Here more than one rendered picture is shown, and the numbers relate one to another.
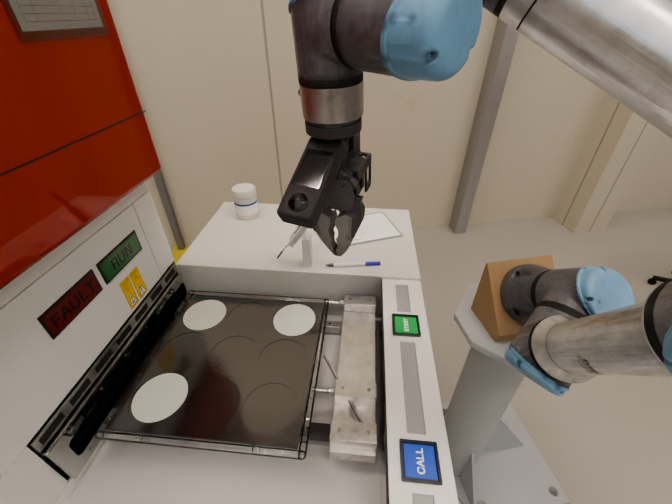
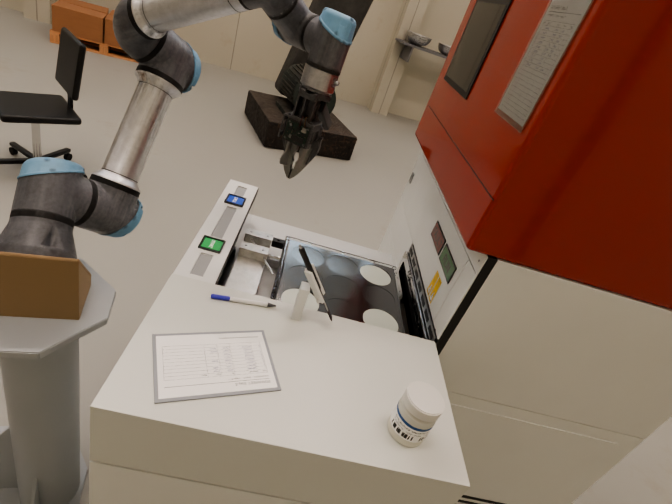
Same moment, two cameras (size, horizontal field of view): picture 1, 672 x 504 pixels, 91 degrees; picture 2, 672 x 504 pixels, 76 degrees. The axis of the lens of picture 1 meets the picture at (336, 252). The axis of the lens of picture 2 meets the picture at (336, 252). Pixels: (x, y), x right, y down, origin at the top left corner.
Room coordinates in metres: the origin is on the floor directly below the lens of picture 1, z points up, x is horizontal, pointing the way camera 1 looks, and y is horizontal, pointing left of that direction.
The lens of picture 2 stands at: (1.39, -0.08, 1.58)
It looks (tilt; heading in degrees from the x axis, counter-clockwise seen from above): 31 degrees down; 165
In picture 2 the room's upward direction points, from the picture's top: 20 degrees clockwise
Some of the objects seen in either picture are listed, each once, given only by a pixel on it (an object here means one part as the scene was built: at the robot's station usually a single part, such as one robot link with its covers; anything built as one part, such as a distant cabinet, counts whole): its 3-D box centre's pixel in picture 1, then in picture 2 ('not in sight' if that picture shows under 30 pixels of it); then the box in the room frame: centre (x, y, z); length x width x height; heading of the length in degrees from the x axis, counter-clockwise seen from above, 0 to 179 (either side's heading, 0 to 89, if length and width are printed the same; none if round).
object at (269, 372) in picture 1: (233, 355); (341, 287); (0.44, 0.22, 0.90); 0.34 x 0.34 x 0.01; 85
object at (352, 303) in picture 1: (359, 303); not in sight; (0.60, -0.06, 0.89); 0.08 x 0.03 x 0.03; 85
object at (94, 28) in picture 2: not in sight; (107, 31); (-4.89, -2.30, 0.21); 1.19 x 0.86 x 0.41; 99
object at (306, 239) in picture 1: (300, 242); (311, 294); (0.68, 0.09, 1.03); 0.06 x 0.04 x 0.13; 85
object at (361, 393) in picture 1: (355, 392); (253, 251); (0.36, -0.04, 0.89); 0.08 x 0.03 x 0.03; 85
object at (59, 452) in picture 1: (136, 354); (410, 303); (0.45, 0.43, 0.89); 0.44 x 0.02 x 0.10; 175
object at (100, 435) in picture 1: (198, 444); (341, 253); (0.26, 0.23, 0.90); 0.37 x 0.01 x 0.01; 85
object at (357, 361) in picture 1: (356, 367); (246, 275); (0.44, -0.05, 0.87); 0.36 x 0.08 x 0.03; 175
